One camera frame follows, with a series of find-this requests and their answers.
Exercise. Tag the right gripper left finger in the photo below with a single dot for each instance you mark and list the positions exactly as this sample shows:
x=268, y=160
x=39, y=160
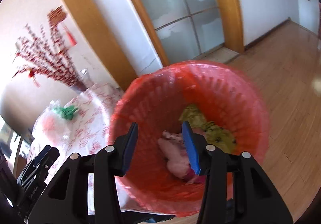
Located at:
x=65, y=199

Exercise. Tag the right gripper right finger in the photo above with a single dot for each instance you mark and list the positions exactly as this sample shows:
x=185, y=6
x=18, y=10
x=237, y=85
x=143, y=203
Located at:
x=256, y=200

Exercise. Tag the clear bubble wrap sheet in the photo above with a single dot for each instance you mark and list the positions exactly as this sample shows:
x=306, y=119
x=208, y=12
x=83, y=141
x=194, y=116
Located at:
x=51, y=127

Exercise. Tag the light green paw-print bag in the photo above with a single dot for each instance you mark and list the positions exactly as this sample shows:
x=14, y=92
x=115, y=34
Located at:
x=214, y=134

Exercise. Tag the dark green plastic bag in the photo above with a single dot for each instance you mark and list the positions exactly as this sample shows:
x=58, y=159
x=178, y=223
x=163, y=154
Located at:
x=66, y=113

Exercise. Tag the red lined trash basket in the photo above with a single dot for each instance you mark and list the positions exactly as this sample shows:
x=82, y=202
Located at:
x=213, y=98

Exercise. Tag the flat screen television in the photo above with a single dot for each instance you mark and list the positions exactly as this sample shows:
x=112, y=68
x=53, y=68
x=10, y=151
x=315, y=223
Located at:
x=9, y=143

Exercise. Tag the cream plastic bag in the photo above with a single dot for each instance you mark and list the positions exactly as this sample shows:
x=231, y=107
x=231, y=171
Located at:
x=173, y=148

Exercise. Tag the floral pink white tablecloth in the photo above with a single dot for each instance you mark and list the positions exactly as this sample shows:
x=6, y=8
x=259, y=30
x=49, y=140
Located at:
x=90, y=126

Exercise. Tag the clear glass vase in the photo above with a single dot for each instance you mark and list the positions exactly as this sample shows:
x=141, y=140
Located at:
x=80, y=86

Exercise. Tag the red lantern ornament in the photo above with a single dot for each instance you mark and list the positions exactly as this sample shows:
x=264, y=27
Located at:
x=31, y=75

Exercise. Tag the red berry branch bouquet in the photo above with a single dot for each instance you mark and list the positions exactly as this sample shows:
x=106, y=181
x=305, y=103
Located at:
x=47, y=56

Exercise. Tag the hanging fu charm with tassel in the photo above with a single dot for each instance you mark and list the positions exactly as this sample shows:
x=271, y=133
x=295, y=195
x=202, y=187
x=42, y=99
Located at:
x=56, y=17

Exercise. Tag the wooden framed glass door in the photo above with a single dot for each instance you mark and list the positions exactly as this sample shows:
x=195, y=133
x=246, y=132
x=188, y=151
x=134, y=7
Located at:
x=181, y=30

